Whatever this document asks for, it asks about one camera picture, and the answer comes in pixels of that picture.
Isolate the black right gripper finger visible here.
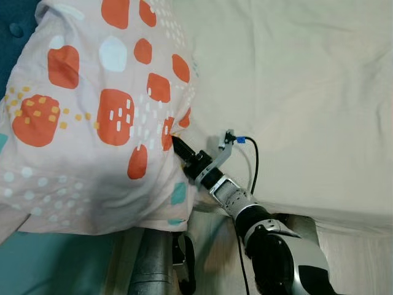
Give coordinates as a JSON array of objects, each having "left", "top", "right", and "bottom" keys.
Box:
[{"left": 171, "top": 135, "right": 194, "bottom": 159}]

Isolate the cream sheeted mattress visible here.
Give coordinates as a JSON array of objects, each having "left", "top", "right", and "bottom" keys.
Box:
[{"left": 166, "top": 0, "right": 393, "bottom": 231}]

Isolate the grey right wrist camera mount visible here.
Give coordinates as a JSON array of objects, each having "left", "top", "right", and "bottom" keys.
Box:
[{"left": 206, "top": 129, "right": 237, "bottom": 176}]

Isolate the pink pillow with orange patches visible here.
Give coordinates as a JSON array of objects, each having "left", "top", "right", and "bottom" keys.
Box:
[{"left": 0, "top": 0, "right": 200, "bottom": 243}]

